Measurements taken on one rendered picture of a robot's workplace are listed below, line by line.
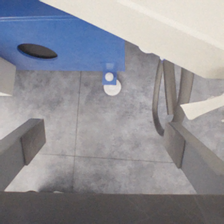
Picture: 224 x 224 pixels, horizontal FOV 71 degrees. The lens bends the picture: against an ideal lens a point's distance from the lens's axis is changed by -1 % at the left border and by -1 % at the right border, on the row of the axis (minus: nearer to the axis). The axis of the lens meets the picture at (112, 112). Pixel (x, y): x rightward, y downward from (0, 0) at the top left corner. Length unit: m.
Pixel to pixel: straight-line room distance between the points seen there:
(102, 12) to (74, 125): 0.84
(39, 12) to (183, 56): 0.43
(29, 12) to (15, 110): 0.73
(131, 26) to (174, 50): 0.05
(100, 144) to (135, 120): 0.25
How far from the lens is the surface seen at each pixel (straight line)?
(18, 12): 0.56
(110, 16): 0.18
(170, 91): 0.36
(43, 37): 0.61
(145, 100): 0.95
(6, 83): 0.88
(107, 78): 0.78
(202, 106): 0.20
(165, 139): 0.17
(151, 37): 0.17
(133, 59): 1.02
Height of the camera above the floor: 0.93
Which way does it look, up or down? 82 degrees down
